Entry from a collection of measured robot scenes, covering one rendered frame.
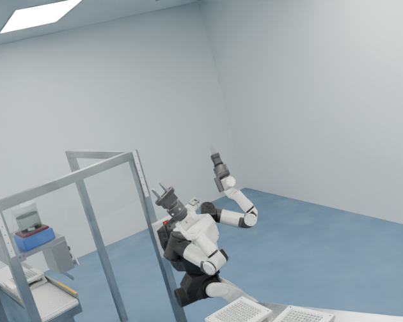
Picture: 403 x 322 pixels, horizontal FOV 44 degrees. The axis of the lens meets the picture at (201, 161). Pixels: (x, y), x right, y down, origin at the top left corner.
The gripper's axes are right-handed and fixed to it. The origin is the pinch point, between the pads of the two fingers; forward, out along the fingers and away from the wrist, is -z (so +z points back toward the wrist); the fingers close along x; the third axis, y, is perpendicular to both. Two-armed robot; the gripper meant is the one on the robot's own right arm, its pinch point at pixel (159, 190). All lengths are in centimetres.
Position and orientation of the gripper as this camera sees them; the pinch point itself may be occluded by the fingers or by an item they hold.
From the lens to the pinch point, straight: 255.0
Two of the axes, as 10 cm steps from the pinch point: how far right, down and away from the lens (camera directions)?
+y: 5.0, -0.7, -8.6
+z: 6.0, 7.5, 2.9
